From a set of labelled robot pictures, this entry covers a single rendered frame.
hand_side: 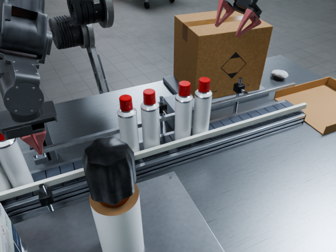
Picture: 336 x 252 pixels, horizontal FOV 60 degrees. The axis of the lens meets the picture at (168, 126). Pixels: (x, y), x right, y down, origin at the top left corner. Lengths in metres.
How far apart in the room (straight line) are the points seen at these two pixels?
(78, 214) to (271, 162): 0.59
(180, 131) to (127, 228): 0.41
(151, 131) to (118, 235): 0.35
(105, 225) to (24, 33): 0.35
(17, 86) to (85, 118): 0.68
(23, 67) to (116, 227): 0.30
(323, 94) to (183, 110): 0.74
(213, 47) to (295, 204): 0.58
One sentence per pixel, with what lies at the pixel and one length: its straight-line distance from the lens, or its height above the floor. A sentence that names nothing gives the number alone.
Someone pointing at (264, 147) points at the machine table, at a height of 0.83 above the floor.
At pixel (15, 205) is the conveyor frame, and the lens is 0.85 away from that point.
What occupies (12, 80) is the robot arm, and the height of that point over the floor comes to 1.27.
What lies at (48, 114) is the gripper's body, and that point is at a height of 1.16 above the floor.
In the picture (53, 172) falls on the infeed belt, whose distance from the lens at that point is 0.89.
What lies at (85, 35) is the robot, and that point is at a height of 0.88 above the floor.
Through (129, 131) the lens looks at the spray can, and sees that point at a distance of 0.79.
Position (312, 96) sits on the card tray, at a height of 0.83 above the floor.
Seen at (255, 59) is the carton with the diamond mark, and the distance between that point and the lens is 1.21.
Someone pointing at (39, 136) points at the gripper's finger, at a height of 1.12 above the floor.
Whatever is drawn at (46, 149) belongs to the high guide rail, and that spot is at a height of 0.96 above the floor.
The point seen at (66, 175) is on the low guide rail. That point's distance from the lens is 0.82.
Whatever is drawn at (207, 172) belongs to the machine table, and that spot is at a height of 0.83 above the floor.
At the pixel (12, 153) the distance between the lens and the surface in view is 0.78.
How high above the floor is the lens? 1.48
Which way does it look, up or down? 38 degrees down
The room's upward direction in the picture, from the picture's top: straight up
